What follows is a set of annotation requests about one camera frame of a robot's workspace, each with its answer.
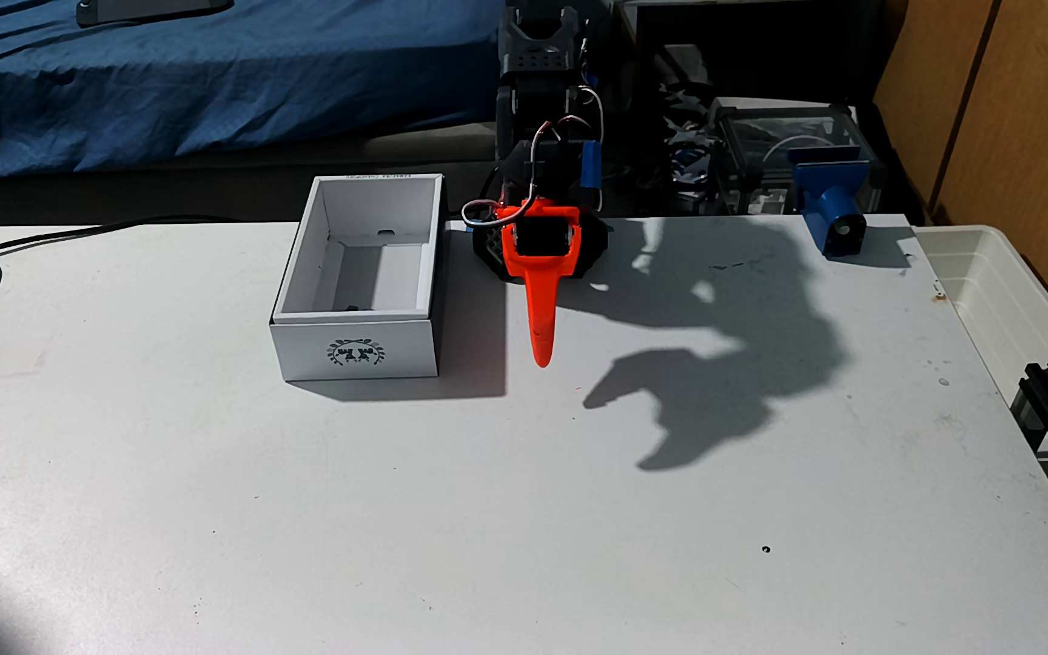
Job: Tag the blue bed sheet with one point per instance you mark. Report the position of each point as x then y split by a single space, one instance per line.
215 82

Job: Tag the wooden cupboard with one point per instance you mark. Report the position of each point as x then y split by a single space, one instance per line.
1015 118

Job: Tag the white plastic tub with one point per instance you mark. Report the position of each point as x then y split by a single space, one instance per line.
988 291

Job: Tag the dark flat device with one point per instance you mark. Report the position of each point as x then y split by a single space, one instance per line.
151 9

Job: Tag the blue printed clamp mount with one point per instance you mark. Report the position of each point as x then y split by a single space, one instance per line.
829 205

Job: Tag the clear enclosure black frame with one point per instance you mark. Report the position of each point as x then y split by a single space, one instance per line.
760 145

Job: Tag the white cardboard box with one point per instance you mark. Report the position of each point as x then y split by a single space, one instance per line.
356 350

